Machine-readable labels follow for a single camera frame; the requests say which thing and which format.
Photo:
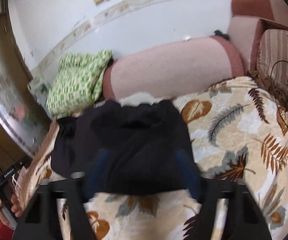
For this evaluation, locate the black jacket with fur collar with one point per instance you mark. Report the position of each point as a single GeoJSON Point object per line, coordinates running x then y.
{"type": "Point", "coordinates": [134, 142]}

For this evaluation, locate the green checkered quilt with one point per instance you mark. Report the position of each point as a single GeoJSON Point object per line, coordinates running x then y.
{"type": "Point", "coordinates": [79, 85]}

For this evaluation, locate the striped floral cushion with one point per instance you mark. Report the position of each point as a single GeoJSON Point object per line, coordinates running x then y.
{"type": "Point", "coordinates": [280, 55]}

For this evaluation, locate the wooden glass door cabinet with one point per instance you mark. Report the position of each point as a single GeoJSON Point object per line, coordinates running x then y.
{"type": "Point", "coordinates": [6, 85]}

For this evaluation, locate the small black object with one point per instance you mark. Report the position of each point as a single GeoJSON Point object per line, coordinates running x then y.
{"type": "Point", "coordinates": [221, 34]}

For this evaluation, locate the person's left hand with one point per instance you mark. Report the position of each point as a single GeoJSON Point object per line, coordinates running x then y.
{"type": "Point", "coordinates": [16, 206]}

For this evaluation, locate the small white object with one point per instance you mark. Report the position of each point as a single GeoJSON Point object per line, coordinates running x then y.
{"type": "Point", "coordinates": [186, 38]}

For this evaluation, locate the pink and brown sofa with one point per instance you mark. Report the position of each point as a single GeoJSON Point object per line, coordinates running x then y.
{"type": "Point", "coordinates": [171, 62]}

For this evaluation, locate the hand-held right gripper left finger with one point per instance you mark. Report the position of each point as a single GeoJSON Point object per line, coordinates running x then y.
{"type": "Point", "coordinates": [96, 175]}

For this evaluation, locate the leaf print blanket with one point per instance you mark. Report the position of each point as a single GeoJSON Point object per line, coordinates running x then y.
{"type": "Point", "coordinates": [234, 135]}

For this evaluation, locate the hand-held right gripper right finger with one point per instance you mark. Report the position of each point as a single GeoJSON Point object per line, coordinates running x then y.
{"type": "Point", "coordinates": [187, 175]}

